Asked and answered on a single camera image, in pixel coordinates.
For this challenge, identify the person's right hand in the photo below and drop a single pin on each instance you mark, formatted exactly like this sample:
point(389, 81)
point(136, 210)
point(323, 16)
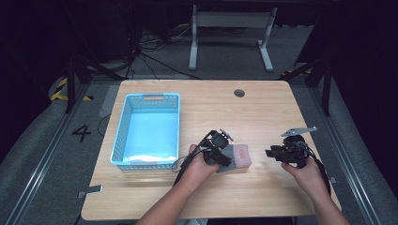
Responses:
point(308, 178)

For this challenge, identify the small metal table bracket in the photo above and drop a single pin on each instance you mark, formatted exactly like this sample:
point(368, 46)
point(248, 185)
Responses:
point(92, 189)
point(333, 180)

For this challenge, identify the white metal table frame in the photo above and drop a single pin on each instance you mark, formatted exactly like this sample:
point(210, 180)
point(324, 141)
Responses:
point(231, 19)

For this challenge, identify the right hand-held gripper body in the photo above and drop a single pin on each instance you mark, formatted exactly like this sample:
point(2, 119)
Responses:
point(292, 150)

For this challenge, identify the light blue plastic basket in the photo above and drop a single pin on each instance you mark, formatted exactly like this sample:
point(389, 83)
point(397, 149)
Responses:
point(150, 134)

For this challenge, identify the person's left hand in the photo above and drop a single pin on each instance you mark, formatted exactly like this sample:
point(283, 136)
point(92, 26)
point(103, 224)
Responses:
point(198, 167)

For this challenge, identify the black metal stand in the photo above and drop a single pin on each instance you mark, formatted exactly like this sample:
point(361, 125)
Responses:
point(327, 84)
point(71, 81)

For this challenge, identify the yellow black hazard tape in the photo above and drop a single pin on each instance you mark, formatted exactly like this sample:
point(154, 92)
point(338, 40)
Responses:
point(59, 90)

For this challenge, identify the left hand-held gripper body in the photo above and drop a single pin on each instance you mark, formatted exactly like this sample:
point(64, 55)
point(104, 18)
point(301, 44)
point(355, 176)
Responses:
point(216, 145)

